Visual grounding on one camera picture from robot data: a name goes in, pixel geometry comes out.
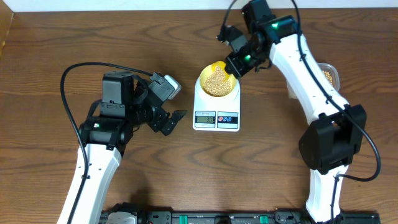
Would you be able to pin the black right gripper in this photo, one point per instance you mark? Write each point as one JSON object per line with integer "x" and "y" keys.
{"x": 237, "y": 70}

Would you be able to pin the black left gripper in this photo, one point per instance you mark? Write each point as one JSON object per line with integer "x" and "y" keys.
{"x": 157, "y": 123}

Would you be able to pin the yellow plastic measuring scoop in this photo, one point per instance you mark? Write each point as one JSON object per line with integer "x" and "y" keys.
{"x": 218, "y": 70}

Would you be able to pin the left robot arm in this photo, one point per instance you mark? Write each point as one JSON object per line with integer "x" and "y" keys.
{"x": 128, "y": 101}

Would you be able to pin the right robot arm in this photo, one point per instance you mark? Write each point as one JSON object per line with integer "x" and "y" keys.
{"x": 335, "y": 128}

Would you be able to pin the pale yellow bowl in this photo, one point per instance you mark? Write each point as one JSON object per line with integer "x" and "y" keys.
{"x": 212, "y": 86}

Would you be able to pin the white digital kitchen scale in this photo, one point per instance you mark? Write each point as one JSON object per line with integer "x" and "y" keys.
{"x": 212, "y": 113}

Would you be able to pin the clear plastic container of soybeans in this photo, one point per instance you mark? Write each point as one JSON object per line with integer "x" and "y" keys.
{"x": 331, "y": 74}

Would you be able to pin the cardboard box at edge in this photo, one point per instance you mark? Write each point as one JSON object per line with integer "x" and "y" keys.
{"x": 6, "y": 17}

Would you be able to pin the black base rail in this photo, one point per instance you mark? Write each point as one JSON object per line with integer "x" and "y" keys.
{"x": 124, "y": 213}

